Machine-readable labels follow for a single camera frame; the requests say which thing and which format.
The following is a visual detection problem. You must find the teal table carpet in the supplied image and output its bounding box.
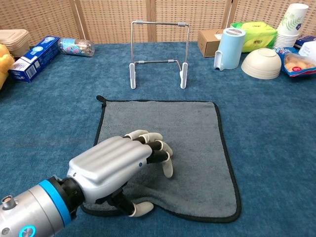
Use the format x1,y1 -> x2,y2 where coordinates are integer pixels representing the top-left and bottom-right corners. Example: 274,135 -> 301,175
0,41 -> 316,237

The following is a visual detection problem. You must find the green tissue pack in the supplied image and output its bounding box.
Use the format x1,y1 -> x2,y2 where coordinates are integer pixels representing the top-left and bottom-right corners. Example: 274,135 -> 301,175
230,21 -> 278,53

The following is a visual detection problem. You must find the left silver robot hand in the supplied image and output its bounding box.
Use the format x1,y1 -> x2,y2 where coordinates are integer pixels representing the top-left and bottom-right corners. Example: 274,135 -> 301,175
66,129 -> 174,217

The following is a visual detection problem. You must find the stack of paper cups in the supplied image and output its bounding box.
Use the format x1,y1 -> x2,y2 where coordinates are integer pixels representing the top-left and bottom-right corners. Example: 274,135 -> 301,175
272,3 -> 310,50

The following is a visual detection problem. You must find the white stapler box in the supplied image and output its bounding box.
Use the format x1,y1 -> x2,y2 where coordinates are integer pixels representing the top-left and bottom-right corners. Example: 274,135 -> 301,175
298,41 -> 316,57

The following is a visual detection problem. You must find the wicker folding screen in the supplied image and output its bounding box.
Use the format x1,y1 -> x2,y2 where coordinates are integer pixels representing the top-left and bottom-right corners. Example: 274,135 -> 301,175
0,0 -> 316,47

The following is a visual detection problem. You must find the metal rack with white feet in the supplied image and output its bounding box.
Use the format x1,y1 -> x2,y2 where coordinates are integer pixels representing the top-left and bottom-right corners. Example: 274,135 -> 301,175
129,19 -> 191,90

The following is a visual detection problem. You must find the grey and blue towel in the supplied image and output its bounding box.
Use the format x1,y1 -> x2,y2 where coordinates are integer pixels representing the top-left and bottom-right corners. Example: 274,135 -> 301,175
80,95 -> 242,224

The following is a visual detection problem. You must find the light blue cylindrical cup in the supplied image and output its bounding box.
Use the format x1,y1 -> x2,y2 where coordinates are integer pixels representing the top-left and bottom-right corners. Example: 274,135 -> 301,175
213,27 -> 246,72

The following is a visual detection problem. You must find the blue cookie snack bag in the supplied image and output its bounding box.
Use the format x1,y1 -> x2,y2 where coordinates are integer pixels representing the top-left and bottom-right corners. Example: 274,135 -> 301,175
275,46 -> 316,78

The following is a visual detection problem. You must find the beige lunch box stack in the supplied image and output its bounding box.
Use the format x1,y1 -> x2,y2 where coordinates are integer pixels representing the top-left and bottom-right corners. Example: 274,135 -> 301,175
0,29 -> 32,58

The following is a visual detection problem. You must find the blue toothpaste box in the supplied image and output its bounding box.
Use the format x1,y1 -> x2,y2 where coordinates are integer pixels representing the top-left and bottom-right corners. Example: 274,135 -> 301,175
8,36 -> 61,83

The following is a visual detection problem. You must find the yellow plush toy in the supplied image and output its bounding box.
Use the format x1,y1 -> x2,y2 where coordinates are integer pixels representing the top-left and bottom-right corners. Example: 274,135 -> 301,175
0,43 -> 15,90

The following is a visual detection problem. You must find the cream bowl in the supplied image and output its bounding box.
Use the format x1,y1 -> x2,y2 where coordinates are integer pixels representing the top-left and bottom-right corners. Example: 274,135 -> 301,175
240,47 -> 282,80

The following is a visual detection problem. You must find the brown cardboard box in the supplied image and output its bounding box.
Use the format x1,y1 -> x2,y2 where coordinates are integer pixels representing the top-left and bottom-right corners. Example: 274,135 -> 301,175
197,29 -> 225,58

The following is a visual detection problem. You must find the clear bottle with blue label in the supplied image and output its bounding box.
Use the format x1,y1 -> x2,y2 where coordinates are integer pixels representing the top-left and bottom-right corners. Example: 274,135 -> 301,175
58,38 -> 95,57

